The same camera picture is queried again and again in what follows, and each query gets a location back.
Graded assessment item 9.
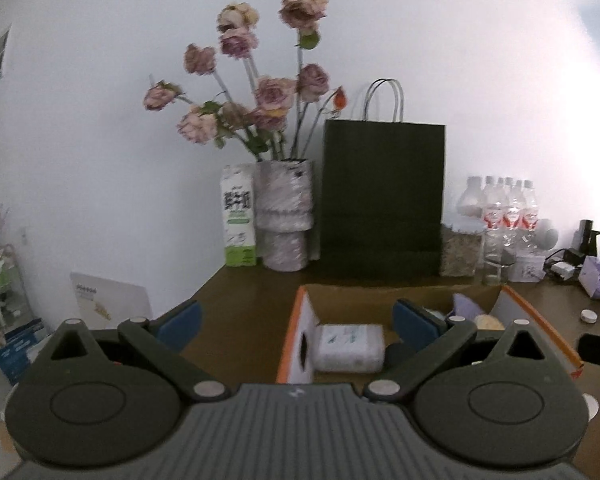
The wet wipes pack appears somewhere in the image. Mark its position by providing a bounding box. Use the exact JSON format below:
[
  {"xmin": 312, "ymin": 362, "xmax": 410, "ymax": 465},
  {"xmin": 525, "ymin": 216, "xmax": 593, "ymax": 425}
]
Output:
[{"xmin": 312, "ymin": 324, "xmax": 386, "ymax": 374}]

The yellow white plush toy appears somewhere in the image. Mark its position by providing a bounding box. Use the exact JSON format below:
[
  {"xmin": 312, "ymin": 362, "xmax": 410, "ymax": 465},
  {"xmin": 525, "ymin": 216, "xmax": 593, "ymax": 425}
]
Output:
[{"xmin": 474, "ymin": 314, "xmax": 505, "ymax": 332}]

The black pouch bag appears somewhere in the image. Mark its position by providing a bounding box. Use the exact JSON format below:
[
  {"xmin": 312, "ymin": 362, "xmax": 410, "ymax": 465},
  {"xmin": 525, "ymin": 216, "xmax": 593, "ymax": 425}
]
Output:
[{"xmin": 382, "ymin": 342, "xmax": 414, "ymax": 372}]

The small white bottle cap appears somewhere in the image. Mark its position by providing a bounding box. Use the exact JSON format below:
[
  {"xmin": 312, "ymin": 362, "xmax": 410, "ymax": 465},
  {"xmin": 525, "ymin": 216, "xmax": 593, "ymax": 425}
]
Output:
[{"xmin": 580, "ymin": 309, "xmax": 598, "ymax": 324}]

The purple item in box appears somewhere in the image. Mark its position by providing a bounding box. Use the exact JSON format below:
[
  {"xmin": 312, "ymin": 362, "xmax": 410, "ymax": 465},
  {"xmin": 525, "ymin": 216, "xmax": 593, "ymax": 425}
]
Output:
[{"xmin": 448, "ymin": 292, "xmax": 486, "ymax": 321}]

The white jar lid right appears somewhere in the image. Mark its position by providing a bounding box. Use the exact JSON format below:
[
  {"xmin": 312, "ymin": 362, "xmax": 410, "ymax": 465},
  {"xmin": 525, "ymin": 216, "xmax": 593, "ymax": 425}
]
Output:
[{"xmin": 583, "ymin": 393, "xmax": 600, "ymax": 420}]

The white leaning board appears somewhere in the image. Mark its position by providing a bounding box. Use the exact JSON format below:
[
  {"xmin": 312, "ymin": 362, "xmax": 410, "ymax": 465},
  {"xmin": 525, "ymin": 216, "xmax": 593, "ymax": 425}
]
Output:
[{"xmin": 70, "ymin": 272, "xmax": 152, "ymax": 330}]

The grey speckled container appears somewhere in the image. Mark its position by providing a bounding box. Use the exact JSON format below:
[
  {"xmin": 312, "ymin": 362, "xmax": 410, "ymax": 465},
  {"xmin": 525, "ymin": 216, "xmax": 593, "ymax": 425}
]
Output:
[{"xmin": 440, "ymin": 224, "xmax": 483, "ymax": 278}]

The black stand device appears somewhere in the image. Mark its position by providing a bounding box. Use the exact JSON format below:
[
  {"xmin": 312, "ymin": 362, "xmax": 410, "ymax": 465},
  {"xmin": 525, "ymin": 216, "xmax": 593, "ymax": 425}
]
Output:
[{"xmin": 569, "ymin": 219, "xmax": 600, "ymax": 266}]

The clear glass cup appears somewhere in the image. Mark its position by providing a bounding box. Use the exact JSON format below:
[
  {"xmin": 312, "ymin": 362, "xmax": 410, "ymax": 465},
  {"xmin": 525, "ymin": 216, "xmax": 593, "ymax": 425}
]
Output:
[{"xmin": 481, "ymin": 230, "xmax": 509, "ymax": 285}]

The white tin box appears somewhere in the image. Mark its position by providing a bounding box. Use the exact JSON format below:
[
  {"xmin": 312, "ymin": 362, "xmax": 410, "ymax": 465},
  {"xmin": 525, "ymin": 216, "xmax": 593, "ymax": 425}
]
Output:
[{"xmin": 508, "ymin": 252, "xmax": 546, "ymax": 283}]

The black paper shopping bag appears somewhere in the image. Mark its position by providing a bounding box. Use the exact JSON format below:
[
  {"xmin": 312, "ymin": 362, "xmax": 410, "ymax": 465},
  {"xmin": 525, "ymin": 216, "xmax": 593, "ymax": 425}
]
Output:
[{"xmin": 320, "ymin": 78, "xmax": 445, "ymax": 278}]

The pack of water bottles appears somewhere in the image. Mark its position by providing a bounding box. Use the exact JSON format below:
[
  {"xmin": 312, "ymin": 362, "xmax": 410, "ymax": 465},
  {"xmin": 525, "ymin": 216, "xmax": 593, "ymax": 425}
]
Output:
[{"xmin": 456, "ymin": 176, "xmax": 539, "ymax": 262}]

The grey textured vase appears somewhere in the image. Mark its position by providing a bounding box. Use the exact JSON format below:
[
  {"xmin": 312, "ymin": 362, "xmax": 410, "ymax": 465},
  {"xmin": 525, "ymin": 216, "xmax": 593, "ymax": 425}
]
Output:
[{"xmin": 254, "ymin": 159, "xmax": 314, "ymax": 273}]

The green white milk carton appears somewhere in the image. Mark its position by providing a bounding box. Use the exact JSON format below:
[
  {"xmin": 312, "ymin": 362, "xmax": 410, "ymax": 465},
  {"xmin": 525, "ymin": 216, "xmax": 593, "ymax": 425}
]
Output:
[{"xmin": 221, "ymin": 164, "xmax": 257, "ymax": 266}]

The blue white box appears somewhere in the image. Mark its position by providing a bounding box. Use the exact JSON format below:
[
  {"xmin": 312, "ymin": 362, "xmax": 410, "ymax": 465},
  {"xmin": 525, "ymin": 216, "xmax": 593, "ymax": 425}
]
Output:
[{"xmin": 0, "ymin": 318, "xmax": 47, "ymax": 386}]

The dried pink rose bouquet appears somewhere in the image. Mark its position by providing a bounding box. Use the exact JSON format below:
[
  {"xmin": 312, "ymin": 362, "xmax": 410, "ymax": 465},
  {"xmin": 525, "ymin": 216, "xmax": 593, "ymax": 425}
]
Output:
[{"xmin": 143, "ymin": 0, "xmax": 348, "ymax": 162}]

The white charger with cable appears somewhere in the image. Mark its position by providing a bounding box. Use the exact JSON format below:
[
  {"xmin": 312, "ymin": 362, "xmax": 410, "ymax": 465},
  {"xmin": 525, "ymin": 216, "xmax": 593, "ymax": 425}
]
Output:
[{"xmin": 543, "ymin": 248, "xmax": 584, "ymax": 283}]

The wire storage rack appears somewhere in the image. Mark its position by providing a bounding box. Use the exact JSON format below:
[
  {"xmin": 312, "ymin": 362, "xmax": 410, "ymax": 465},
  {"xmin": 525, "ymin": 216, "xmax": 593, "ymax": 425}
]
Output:
[{"xmin": 0, "ymin": 245, "xmax": 34, "ymax": 347}]

